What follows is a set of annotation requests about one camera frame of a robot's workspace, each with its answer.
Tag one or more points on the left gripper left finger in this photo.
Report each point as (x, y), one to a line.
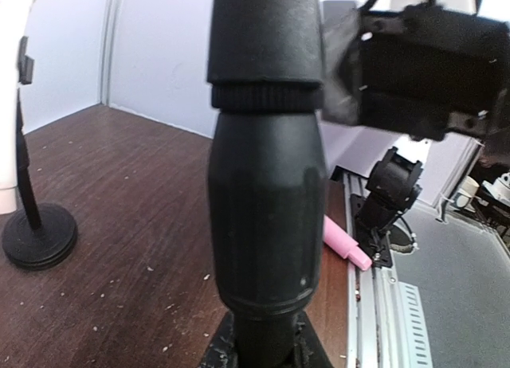
(221, 351)

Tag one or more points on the beige microphone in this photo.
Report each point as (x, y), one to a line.
(14, 17)

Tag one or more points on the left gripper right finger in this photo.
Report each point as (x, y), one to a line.
(308, 351)

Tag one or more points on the right aluminium frame post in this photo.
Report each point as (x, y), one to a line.
(111, 15)

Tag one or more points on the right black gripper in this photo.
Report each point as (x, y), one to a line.
(424, 71)

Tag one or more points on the pink microphone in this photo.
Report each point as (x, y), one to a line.
(345, 245)

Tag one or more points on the tall black mic stand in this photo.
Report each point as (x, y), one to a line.
(36, 237)
(267, 172)

